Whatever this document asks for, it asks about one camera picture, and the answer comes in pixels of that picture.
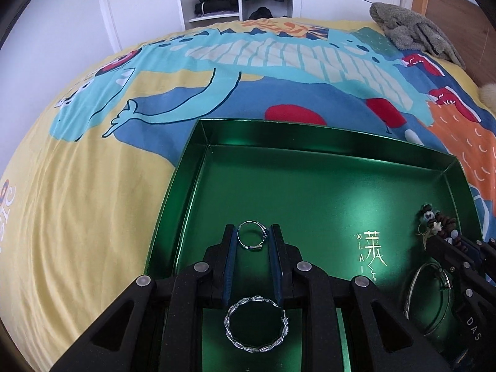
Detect small silver ring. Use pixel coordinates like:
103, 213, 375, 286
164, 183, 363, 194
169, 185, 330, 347
235, 219, 269, 251

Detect white fluffy pillow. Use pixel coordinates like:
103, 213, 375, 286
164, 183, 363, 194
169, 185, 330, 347
477, 83, 496, 115

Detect wooden headboard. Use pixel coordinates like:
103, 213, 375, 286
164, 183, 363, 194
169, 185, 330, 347
412, 0, 496, 86

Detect black bag wardrobe bottom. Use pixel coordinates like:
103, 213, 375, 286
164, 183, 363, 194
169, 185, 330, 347
249, 7, 273, 20

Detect yellow dinosaur bedspread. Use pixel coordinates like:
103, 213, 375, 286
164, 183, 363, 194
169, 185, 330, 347
1, 19, 495, 371

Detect grey crumpled towel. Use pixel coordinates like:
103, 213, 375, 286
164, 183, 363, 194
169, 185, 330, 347
369, 2, 466, 70

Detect white door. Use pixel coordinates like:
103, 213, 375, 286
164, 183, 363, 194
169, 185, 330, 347
98, 0, 184, 53

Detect black folded clothes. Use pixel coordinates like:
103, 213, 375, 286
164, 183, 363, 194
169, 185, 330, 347
194, 0, 239, 16

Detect dark bead bracelet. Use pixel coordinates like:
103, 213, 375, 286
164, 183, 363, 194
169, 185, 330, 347
416, 202, 466, 247

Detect silver twisted hoop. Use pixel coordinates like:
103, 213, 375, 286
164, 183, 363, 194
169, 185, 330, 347
224, 296, 289, 353

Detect rose gold thin bangle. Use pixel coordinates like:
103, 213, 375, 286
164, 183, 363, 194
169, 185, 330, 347
403, 261, 453, 337

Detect green metallic tray box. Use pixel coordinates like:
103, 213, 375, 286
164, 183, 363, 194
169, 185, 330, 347
146, 119, 481, 371

